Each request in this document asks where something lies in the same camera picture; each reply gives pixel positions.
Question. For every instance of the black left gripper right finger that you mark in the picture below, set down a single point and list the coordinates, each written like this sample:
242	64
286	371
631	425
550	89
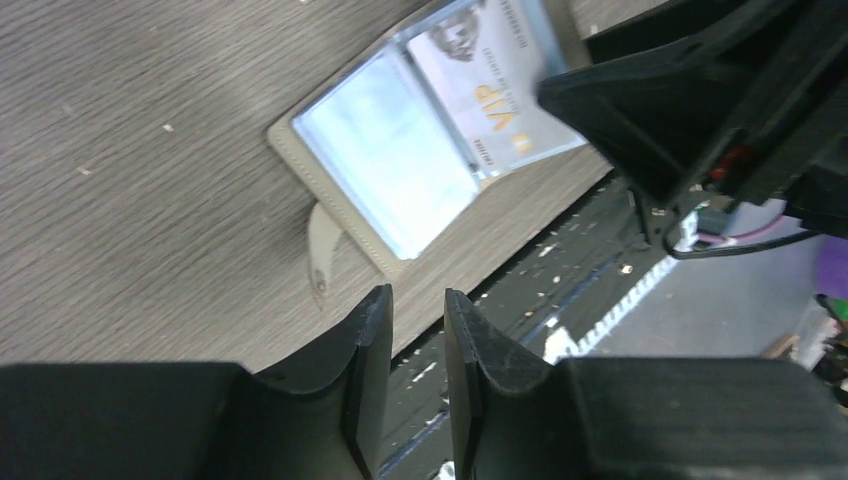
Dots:
707	418

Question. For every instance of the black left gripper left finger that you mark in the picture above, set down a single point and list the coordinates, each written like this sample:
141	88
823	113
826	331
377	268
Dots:
317	414

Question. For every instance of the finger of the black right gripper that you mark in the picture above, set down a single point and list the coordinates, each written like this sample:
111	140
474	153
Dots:
746	95

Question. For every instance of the white VIP card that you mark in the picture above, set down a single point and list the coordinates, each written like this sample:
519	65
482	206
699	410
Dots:
483	61

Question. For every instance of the grey card holder wallet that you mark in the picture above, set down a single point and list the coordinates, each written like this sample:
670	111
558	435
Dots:
380	155

